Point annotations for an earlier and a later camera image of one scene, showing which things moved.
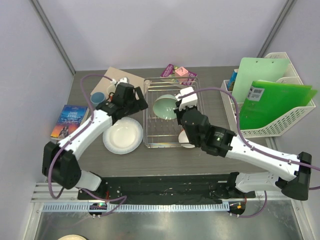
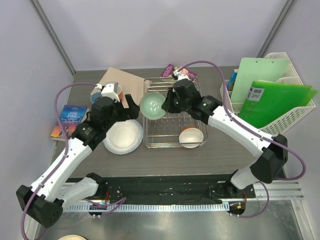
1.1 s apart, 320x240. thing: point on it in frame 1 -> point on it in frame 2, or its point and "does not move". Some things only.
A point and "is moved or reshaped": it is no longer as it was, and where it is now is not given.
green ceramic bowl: [163, 106] is moved or reshaped
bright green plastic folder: [268, 100] does not move
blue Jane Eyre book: [70, 117] does not move
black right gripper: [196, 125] -> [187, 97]
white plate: [124, 136] does not move
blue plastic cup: [96, 98] does not move
